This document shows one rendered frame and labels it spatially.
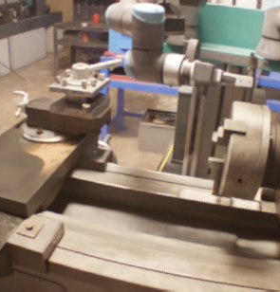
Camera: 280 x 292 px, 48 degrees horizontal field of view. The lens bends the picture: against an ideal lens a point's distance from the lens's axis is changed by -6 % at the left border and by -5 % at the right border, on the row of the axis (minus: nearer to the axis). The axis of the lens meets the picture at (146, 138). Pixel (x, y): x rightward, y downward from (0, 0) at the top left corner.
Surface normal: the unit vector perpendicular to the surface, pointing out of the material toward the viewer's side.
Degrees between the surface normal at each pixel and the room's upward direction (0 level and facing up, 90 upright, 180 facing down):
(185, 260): 0
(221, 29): 90
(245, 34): 90
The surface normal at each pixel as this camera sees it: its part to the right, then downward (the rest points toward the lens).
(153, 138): -0.18, 0.43
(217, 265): 0.06, -0.89
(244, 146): -0.17, -0.11
